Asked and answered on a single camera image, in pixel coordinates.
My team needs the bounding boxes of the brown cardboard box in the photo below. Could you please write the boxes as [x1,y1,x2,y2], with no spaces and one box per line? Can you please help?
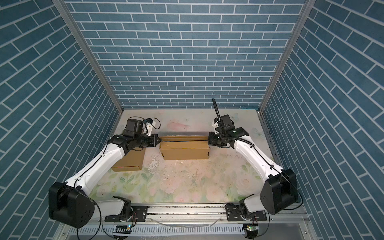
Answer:
[160,136,210,161]
[112,150,145,172]

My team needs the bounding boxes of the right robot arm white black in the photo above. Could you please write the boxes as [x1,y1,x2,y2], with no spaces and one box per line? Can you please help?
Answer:
[208,115,299,218]

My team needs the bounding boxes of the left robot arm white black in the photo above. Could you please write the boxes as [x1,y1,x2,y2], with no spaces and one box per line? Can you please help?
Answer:
[48,117,162,229]

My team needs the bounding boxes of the left green circuit board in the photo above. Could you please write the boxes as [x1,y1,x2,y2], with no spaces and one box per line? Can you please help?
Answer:
[113,225,132,236]

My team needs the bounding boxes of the green circuit board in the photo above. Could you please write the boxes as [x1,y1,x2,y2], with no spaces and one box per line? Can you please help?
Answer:
[243,224,259,234]
[113,225,132,236]

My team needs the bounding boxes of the right green circuit board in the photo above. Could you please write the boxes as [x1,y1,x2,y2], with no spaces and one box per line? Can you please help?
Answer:
[243,224,259,234]

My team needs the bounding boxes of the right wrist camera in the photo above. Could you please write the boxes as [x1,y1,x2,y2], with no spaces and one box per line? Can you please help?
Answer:
[212,118,219,135]

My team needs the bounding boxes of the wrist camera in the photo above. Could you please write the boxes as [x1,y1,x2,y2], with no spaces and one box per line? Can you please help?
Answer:
[143,119,154,136]
[212,118,219,135]

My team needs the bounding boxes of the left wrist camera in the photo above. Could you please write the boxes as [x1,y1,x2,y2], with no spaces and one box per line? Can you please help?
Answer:
[143,119,154,136]

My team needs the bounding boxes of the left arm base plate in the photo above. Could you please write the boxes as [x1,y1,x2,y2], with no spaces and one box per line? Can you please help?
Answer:
[104,206,149,224]

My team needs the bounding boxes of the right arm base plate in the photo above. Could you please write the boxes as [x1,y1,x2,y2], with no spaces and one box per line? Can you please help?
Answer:
[224,203,267,222]

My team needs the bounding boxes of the aluminium front rail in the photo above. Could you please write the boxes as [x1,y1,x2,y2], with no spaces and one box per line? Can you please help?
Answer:
[56,202,313,226]

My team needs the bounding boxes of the white slotted cable duct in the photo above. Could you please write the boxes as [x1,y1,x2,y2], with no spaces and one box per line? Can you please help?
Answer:
[69,224,245,237]

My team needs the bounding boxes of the left aluminium corner post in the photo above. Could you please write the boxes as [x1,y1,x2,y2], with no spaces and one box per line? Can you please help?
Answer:
[52,0,124,114]

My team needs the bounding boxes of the aluminium corner post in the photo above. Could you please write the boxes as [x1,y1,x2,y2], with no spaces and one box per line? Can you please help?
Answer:
[259,0,316,113]
[52,0,124,114]

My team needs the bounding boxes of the right aluminium corner post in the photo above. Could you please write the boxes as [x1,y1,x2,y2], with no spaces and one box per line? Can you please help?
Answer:
[259,0,316,113]

